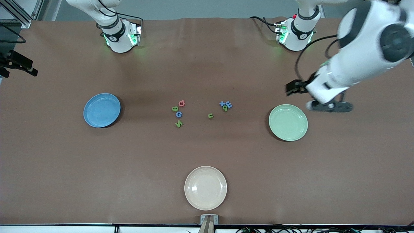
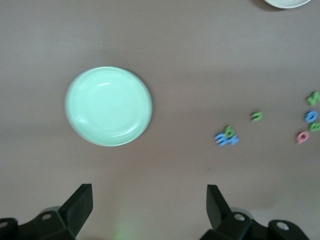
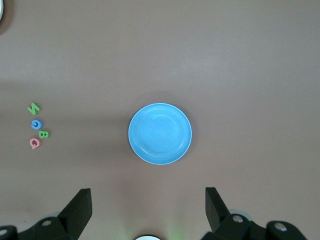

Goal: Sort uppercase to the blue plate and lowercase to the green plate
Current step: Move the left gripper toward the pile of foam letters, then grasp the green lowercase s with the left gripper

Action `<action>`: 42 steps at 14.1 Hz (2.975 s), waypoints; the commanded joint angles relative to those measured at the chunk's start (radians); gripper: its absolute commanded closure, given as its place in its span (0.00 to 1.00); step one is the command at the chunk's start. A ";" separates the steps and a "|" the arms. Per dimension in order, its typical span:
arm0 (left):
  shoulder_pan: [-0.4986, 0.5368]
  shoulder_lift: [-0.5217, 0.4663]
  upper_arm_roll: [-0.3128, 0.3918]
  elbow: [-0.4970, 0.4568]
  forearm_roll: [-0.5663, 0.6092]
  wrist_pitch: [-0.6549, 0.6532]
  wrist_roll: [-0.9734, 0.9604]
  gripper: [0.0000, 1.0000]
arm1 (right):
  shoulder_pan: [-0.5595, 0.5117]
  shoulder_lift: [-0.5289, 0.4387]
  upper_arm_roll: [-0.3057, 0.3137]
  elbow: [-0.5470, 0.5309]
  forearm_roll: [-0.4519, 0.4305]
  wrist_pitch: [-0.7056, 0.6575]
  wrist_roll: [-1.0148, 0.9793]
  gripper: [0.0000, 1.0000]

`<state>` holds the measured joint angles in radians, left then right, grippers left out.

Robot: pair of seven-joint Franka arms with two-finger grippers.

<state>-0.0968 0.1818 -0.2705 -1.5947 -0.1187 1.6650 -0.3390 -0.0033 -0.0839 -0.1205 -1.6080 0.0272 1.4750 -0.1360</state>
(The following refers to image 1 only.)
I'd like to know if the green plate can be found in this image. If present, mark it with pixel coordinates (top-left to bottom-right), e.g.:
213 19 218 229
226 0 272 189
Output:
268 104 309 142

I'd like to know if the blue plate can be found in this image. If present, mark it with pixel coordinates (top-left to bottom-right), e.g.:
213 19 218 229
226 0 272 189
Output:
83 93 121 128

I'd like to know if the beige plate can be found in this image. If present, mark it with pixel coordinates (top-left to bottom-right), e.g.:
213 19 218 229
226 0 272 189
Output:
184 166 228 211

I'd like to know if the brown table mat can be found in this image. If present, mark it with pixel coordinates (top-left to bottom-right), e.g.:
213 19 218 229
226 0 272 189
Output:
0 17 414 226

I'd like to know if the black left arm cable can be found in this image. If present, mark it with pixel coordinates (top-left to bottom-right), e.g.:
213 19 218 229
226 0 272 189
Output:
294 34 340 83

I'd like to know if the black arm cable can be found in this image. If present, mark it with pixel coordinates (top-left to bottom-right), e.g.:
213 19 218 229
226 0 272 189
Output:
0 24 27 44
294 34 340 83

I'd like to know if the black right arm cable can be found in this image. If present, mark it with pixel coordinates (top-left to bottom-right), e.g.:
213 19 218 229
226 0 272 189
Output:
0 24 27 44

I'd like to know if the aluminium frame profile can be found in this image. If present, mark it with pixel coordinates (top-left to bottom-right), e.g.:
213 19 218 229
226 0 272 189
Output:
0 0 32 29

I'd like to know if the black left base cable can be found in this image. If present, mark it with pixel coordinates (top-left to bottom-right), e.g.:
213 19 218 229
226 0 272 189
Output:
248 16 279 34

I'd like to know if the black base cable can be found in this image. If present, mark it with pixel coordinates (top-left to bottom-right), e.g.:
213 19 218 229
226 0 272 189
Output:
97 0 144 31
248 16 279 34

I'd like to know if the black right base cable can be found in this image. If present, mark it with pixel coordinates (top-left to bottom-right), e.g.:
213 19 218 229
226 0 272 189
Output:
97 0 144 31

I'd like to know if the black cable bundle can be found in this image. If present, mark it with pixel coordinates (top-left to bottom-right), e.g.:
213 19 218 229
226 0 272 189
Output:
236 224 414 233

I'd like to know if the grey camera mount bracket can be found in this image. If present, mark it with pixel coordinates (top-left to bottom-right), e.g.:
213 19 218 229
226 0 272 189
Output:
200 214 219 225

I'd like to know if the tan camera post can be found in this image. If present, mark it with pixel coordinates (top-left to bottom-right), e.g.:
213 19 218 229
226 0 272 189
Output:
198 216 216 233

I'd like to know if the white table edge rail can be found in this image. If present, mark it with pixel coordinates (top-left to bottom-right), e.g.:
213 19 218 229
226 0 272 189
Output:
0 224 201 233

